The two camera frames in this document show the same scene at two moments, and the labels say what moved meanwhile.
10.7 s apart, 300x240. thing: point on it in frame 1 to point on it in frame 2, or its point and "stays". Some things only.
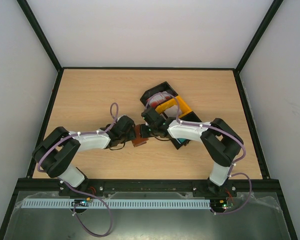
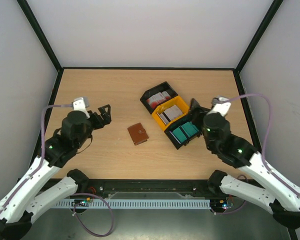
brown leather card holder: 139,140 stays
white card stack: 172,112 stays
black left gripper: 132,135 to 106,118
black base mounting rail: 229,189 stays
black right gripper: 145,130 to 198,114
